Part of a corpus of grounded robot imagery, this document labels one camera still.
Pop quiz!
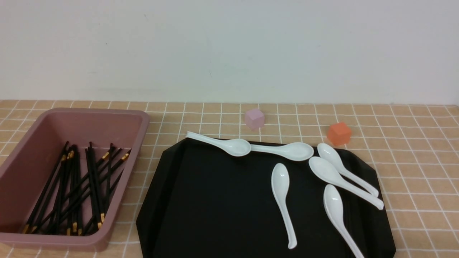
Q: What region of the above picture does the pink cube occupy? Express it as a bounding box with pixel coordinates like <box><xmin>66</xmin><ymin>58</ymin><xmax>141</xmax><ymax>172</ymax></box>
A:
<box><xmin>245</xmin><ymin>109</ymin><xmax>265</xmax><ymax>130</ymax></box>

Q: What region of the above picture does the black octagonal tray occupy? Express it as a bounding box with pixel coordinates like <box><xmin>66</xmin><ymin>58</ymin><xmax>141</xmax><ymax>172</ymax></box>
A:
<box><xmin>136</xmin><ymin>138</ymin><xmax>396</xmax><ymax>258</ymax></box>

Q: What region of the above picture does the orange cube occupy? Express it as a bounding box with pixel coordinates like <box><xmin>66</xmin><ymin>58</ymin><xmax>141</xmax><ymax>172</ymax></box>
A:
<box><xmin>326</xmin><ymin>122</ymin><xmax>352</xmax><ymax>146</ymax></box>

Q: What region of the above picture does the black chopstick gold band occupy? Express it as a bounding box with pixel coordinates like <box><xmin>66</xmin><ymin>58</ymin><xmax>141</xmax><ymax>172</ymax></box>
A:
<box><xmin>27</xmin><ymin>146</ymin><xmax>126</xmax><ymax>236</ymax></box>
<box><xmin>32</xmin><ymin>149</ymin><xmax>131</xmax><ymax>233</ymax></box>

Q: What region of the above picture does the black chopstick gold tip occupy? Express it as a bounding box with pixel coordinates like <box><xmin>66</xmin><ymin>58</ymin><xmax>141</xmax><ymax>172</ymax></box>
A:
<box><xmin>86</xmin><ymin>146</ymin><xmax>98</xmax><ymax>226</ymax></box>
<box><xmin>89</xmin><ymin>142</ymin><xmax>105</xmax><ymax>229</ymax></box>
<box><xmin>67</xmin><ymin>145</ymin><xmax>77</xmax><ymax>236</ymax></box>

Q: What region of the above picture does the black chopstick in bin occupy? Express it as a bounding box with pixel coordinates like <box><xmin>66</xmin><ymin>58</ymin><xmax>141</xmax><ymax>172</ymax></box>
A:
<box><xmin>81</xmin><ymin>169</ymin><xmax>124</xmax><ymax>236</ymax></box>

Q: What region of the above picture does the pink plastic bin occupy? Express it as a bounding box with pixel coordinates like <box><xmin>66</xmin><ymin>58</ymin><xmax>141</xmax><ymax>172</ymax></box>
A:
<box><xmin>0</xmin><ymin>108</ymin><xmax>150</xmax><ymax>252</ymax></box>

